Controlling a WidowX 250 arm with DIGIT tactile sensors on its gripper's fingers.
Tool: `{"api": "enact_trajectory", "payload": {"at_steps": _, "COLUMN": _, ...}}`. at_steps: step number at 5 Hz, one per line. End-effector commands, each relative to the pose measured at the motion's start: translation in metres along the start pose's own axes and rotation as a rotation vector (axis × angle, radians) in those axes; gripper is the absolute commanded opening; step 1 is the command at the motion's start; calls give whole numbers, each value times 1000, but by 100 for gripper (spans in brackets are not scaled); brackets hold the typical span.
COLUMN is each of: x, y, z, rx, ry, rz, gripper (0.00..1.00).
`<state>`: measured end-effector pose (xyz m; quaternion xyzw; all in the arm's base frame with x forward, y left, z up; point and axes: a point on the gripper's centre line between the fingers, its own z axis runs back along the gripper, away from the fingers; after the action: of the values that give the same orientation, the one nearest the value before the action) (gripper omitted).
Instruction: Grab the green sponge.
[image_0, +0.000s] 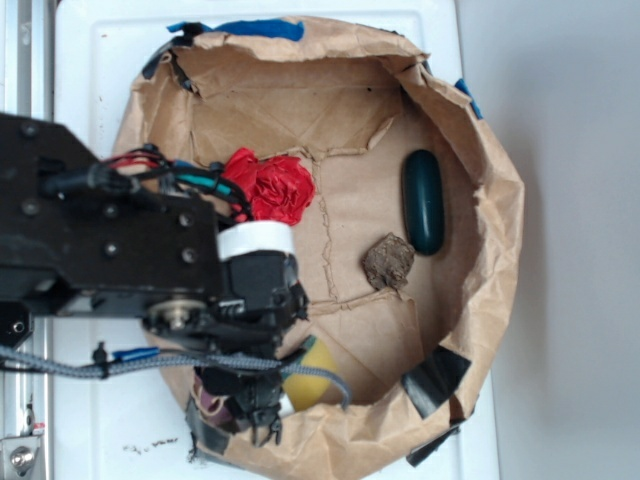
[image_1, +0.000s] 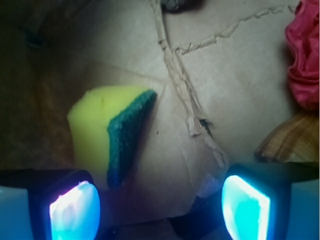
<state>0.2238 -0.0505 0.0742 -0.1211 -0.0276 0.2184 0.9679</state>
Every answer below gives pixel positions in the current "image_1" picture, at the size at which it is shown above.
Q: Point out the brown paper bag basket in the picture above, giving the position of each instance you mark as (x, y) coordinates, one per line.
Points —
(219, 68)

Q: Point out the orange spiral seashell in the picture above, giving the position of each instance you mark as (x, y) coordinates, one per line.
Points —
(295, 140)

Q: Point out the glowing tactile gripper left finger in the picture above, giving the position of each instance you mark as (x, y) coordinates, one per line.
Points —
(56, 204)

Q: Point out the brown rough rock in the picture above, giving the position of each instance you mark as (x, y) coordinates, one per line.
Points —
(177, 6)

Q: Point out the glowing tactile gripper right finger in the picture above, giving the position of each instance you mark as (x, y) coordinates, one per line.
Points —
(272, 201)

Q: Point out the yellow sponge with green scourer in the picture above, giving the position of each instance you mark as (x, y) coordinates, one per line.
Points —
(105, 125)

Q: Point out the red crumpled paper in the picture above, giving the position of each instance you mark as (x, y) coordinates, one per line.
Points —
(303, 39)

